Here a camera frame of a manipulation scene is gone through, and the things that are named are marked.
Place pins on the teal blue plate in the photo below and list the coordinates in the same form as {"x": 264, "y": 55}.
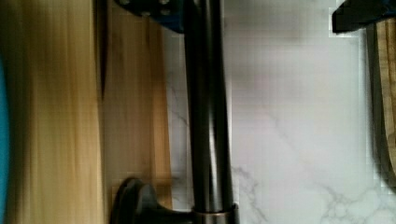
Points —
{"x": 4, "y": 144}

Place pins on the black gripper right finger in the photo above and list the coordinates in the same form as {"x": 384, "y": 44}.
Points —
{"x": 353, "y": 15}

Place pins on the light wooden drawer box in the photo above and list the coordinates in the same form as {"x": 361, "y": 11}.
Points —
{"x": 49, "y": 52}

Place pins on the wooden drawer with black handle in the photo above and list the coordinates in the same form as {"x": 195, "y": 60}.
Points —
{"x": 136, "y": 202}

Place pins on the wooden cutting board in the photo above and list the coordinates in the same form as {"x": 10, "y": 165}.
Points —
{"x": 381, "y": 57}

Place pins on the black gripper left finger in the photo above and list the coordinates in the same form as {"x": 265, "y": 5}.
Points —
{"x": 168, "y": 13}

